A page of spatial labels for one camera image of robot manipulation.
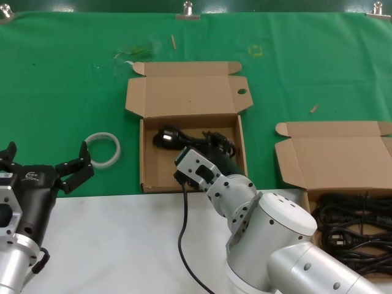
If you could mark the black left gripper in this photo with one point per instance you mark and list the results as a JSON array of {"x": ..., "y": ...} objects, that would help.
[{"x": 33, "y": 196}]

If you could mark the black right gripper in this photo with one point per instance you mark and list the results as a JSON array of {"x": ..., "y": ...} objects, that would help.
[{"x": 228, "y": 167}]

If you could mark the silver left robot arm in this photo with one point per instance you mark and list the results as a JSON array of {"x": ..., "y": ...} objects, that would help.
[{"x": 12, "y": 269}]

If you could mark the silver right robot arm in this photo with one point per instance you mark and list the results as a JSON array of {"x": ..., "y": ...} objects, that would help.
[{"x": 275, "y": 226}]

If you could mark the cardboard box with hole flap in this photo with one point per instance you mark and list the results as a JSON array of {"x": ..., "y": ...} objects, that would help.
[{"x": 190, "y": 92}]

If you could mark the clear tape roll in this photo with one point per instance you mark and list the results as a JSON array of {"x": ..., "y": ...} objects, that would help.
[{"x": 104, "y": 164}]

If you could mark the green table cloth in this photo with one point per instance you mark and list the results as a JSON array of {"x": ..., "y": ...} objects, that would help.
[{"x": 61, "y": 92}]

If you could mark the short wooden chip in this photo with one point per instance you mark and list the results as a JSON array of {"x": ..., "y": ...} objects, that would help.
[{"x": 314, "y": 108}]

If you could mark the thin wooden stick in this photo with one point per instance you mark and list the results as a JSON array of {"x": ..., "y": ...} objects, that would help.
[{"x": 173, "y": 41}]

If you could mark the clear plastic wrapper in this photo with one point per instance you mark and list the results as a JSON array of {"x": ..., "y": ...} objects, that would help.
[{"x": 141, "y": 50}]

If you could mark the small white scrap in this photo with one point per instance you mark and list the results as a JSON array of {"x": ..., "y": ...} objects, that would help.
[{"x": 128, "y": 62}]

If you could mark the silver binder clip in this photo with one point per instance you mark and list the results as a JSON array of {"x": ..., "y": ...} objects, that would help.
[
  {"x": 5, "y": 13},
  {"x": 378, "y": 12},
  {"x": 187, "y": 15}
]

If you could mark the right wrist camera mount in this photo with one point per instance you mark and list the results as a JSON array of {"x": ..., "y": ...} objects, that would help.
[{"x": 193, "y": 167}]

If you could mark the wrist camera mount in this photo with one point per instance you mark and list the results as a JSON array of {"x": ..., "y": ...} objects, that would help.
[
  {"x": 193, "y": 167},
  {"x": 9, "y": 196}
]

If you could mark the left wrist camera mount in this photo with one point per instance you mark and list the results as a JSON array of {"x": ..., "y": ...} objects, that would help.
[{"x": 9, "y": 196}]

